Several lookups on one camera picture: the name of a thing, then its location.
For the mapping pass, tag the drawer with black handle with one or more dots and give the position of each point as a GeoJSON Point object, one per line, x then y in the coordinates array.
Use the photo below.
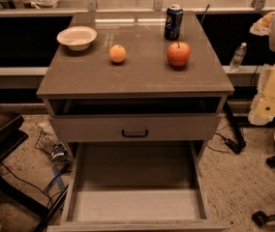
{"type": "Point", "coordinates": [117, 128]}

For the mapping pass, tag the grey drawer cabinet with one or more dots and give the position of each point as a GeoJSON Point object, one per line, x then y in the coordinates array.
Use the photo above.
{"type": "Point", "coordinates": [88, 83]}

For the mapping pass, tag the open bottom drawer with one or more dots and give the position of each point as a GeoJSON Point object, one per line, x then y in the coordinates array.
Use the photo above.
{"type": "Point", "coordinates": [136, 187]}

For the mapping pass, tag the small orange fruit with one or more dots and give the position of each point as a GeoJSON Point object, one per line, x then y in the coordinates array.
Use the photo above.
{"type": "Point", "coordinates": [117, 53]}

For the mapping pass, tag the red apple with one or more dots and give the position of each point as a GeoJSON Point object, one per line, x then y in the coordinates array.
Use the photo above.
{"type": "Point", "coordinates": [178, 54]}

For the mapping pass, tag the blue soda can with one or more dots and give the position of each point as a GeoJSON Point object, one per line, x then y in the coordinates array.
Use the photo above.
{"type": "Point", "coordinates": [173, 22]}

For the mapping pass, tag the white paper bowl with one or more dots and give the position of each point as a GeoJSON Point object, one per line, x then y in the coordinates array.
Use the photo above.
{"type": "Point", "coordinates": [77, 38]}

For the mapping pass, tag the clear plastic water bottle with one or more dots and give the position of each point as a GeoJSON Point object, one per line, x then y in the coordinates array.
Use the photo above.
{"type": "Point", "coordinates": [237, 58]}

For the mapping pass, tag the black office chair left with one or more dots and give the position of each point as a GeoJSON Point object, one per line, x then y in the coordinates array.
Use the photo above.
{"type": "Point", "coordinates": [10, 138]}

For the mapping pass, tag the wire basket with trash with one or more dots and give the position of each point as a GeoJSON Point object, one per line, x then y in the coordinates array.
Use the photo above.
{"type": "Point", "coordinates": [49, 144]}

